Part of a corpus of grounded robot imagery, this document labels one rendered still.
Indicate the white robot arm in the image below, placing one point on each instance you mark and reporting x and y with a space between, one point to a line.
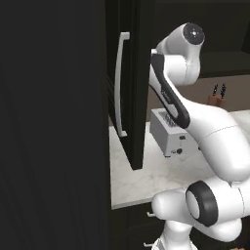
215 136

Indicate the black cabinet door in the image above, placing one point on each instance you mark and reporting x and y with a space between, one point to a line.
132 81

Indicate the tall black cabinet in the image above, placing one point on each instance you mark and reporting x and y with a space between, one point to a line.
52 123

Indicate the wooden knife block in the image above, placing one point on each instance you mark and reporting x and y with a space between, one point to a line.
217 97

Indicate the silver toaster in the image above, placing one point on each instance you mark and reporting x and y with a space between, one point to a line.
167 136

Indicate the black base cabinets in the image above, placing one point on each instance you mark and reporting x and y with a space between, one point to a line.
133 228

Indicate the black wall cabinets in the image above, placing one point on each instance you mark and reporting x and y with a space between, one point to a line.
224 35

